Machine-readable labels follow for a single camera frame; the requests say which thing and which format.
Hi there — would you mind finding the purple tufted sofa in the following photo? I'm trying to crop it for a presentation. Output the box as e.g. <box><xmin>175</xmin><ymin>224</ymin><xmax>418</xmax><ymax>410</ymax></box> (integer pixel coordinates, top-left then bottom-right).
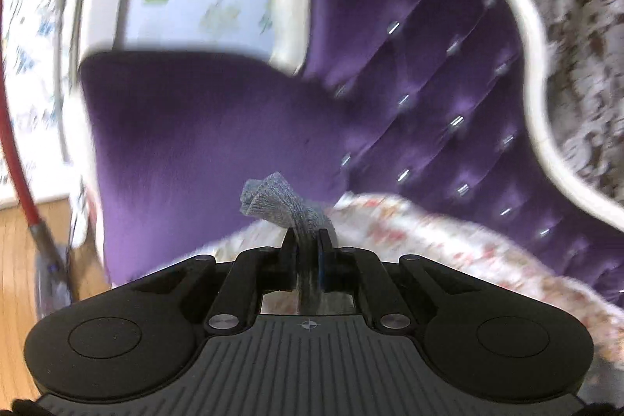
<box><xmin>79</xmin><ymin>0</ymin><xmax>624</xmax><ymax>300</ymax></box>

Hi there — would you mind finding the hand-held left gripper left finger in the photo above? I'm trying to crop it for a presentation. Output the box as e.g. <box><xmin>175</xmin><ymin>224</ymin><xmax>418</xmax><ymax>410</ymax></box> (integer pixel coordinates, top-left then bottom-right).
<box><xmin>144</xmin><ymin>232</ymin><xmax>298</xmax><ymax>337</ymax></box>

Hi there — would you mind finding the red stick vacuum cleaner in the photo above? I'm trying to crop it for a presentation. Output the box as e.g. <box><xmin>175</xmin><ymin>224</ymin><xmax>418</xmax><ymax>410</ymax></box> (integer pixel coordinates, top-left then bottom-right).
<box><xmin>0</xmin><ymin>0</ymin><xmax>81</xmax><ymax>317</ymax></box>

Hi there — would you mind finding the doodle wall poster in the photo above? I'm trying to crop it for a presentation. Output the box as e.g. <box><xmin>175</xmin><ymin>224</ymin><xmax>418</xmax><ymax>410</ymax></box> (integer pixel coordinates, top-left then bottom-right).
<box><xmin>0</xmin><ymin>0</ymin><xmax>86</xmax><ymax>202</ymax></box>

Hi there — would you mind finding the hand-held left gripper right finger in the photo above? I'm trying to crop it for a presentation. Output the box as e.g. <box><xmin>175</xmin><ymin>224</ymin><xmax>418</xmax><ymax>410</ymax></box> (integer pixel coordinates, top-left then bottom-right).
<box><xmin>318</xmin><ymin>230</ymin><xmax>470</xmax><ymax>332</ymax></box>

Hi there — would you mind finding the grey knit garment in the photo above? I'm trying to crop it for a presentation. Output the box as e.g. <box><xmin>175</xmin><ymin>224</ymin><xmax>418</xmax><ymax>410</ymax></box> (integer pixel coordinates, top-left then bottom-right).
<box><xmin>239</xmin><ymin>172</ymin><xmax>338</xmax><ymax>315</ymax></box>

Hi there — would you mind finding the faded cupcake wall sticker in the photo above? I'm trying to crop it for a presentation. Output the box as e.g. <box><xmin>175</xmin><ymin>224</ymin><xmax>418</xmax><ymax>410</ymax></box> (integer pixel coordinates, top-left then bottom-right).
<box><xmin>200</xmin><ymin>0</ymin><xmax>243</xmax><ymax>35</ymax></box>

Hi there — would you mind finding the floral blanket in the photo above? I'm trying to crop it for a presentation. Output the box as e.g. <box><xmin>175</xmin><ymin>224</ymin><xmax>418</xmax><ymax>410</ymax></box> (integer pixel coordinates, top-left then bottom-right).
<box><xmin>110</xmin><ymin>192</ymin><xmax>624</xmax><ymax>397</ymax></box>

